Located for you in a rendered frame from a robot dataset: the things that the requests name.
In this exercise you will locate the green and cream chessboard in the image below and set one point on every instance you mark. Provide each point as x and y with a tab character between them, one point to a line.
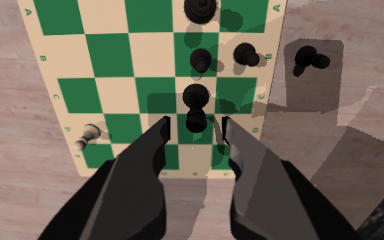
122	65

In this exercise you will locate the white pawn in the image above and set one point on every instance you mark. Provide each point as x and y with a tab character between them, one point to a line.
90	132

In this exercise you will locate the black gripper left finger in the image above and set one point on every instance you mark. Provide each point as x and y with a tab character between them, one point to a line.
123	199

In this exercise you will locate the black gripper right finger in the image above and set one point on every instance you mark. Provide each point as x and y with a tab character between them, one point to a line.
272	199

